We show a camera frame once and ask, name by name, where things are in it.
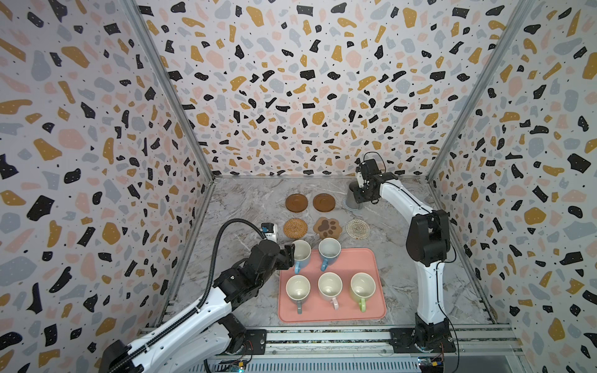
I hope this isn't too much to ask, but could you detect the grey mug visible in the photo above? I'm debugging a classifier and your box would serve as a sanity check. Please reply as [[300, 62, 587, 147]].
[[345, 181, 362, 211]]

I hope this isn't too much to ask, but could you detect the woven rattan coaster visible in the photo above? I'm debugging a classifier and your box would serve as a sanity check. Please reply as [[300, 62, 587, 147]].
[[283, 218, 308, 240]]

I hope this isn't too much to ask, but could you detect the multicolour woven coaster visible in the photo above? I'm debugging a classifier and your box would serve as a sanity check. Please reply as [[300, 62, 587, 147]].
[[345, 219, 370, 240]]

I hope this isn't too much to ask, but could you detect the light blue patterned mug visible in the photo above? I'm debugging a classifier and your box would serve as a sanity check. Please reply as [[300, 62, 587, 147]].
[[318, 238, 341, 272]]

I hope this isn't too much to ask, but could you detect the cork paw coaster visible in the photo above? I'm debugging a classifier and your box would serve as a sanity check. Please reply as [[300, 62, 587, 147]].
[[313, 217, 342, 239]]

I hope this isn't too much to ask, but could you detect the brown wooden coaster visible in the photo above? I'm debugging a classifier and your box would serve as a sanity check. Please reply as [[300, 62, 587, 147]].
[[285, 194, 309, 213], [312, 194, 336, 212]]

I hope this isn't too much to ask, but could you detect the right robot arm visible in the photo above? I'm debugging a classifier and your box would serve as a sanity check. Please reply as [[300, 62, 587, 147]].
[[351, 166, 451, 352]]

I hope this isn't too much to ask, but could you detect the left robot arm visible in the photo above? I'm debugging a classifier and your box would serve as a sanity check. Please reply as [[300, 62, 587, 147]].
[[99, 239, 295, 372]]

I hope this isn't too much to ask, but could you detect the pink silicone tray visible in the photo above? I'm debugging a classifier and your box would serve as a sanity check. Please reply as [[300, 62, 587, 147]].
[[278, 248, 386, 323]]

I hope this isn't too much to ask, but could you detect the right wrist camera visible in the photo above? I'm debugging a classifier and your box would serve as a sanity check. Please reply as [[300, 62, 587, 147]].
[[356, 159, 380, 188]]

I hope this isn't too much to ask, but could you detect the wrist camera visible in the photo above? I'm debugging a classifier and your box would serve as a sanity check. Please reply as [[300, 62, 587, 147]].
[[356, 159, 380, 188], [261, 222, 278, 242]]

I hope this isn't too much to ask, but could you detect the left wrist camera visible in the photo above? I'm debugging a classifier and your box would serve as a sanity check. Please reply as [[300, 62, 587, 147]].
[[261, 222, 278, 242]]

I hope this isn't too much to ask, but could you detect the teal handled cream mug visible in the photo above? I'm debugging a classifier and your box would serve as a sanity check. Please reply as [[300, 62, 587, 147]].
[[285, 274, 311, 315]]

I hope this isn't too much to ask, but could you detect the pink handled cream mug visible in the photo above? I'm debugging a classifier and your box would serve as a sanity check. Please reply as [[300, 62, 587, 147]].
[[317, 272, 343, 310]]

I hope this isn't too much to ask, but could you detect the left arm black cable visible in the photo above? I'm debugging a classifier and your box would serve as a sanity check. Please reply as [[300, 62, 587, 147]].
[[106, 218, 267, 373]]

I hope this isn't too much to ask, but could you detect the green handled cream mug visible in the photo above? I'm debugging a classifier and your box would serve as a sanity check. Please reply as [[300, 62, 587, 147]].
[[350, 272, 376, 312]]

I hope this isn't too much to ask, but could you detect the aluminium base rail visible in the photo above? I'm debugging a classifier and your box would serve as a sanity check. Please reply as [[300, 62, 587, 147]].
[[127, 325, 525, 373]]

